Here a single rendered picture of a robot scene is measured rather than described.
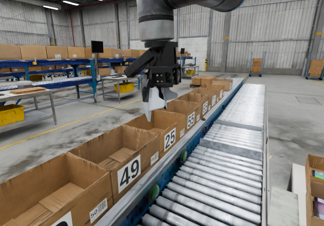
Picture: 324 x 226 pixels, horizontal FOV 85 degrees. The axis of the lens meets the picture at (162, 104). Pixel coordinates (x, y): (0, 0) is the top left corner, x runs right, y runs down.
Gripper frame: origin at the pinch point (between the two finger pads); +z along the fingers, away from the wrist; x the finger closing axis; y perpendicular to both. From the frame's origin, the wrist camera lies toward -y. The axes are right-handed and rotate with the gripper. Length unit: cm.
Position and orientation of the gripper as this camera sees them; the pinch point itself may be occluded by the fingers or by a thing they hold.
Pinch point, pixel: (155, 112)
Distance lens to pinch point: 53.6
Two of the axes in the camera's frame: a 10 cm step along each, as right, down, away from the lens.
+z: 0.6, 9.6, 2.8
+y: 9.1, 0.6, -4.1
